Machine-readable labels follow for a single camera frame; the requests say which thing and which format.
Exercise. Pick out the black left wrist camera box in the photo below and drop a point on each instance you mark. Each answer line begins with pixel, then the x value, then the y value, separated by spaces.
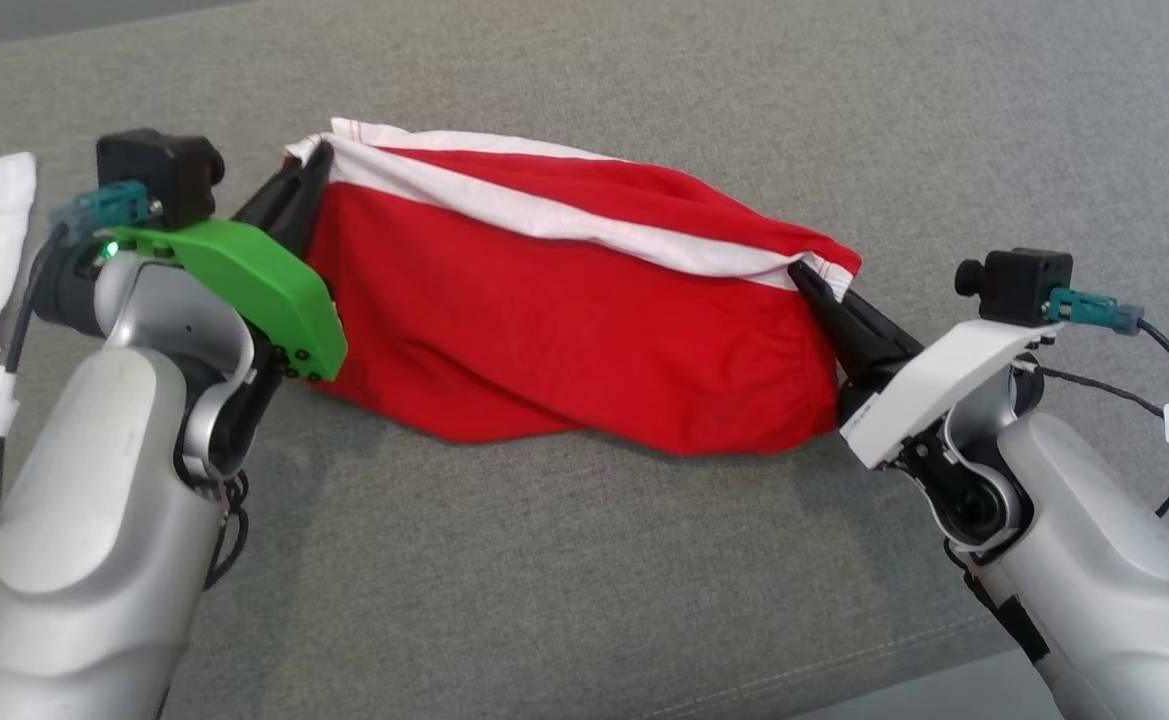
pixel 159 170

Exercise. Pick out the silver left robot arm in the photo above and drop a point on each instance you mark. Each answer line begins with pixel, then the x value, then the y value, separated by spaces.
pixel 94 520

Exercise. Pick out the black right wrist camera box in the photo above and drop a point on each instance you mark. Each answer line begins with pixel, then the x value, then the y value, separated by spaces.
pixel 1019 285

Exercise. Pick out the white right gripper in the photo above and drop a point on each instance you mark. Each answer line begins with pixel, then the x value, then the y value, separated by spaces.
pixel 944 385

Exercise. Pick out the red shorts with white stripe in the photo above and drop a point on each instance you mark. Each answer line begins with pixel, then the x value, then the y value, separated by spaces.
pixel 544 330

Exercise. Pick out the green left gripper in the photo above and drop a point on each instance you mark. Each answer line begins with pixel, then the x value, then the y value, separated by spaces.
pixel 264 285

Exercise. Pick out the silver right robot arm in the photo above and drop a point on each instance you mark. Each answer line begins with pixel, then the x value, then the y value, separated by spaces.
pixel 1094 560

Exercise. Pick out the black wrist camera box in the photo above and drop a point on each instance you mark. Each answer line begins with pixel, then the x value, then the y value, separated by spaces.
pixel 159 170
pixel 1019 285

